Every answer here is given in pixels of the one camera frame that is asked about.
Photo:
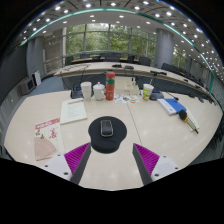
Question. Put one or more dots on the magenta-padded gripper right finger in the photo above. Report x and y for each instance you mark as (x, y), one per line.
(148, 161)

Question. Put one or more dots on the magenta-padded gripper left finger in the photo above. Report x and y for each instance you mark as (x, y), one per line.
(76, 160)

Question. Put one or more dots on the black computer mouse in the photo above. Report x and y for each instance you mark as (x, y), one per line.
(106, 128)

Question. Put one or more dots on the black mouse pad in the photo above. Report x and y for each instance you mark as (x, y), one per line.
(106, 144)

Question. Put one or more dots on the red and white brochure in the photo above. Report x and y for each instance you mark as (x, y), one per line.
(48, 138)

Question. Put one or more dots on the white booklet with red heading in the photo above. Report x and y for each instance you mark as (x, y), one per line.
(73, 110)

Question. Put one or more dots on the pale green booklet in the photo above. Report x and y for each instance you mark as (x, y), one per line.
(195, 121)

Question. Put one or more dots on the colourful printed leaflet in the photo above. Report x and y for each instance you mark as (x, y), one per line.
(126, 99)

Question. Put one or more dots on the black desk microphone unit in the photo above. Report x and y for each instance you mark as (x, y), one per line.
(76, 93)
(156, 95)

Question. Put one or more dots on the stacked white paper cups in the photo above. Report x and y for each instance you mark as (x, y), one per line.
(86, 91)

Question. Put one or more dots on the printed paper drink cup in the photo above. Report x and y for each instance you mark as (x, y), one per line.
(147, 91)

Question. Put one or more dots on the white lidded mug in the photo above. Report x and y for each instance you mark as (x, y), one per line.
(99, 92)

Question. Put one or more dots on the white cardboard box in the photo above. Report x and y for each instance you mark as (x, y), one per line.
(126, 87)

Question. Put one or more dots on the red bottle with green band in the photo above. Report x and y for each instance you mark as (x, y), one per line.
(110, 86)

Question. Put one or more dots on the white monitor on floor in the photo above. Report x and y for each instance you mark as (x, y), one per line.
(26, 86)

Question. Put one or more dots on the long curved conference desk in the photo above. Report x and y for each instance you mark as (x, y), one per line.
(100, 67)

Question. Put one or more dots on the row of dark office chairs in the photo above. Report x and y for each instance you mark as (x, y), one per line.
(145, 61)

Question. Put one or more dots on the recessed ceiling lights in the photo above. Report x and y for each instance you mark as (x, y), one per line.
(116, 13)

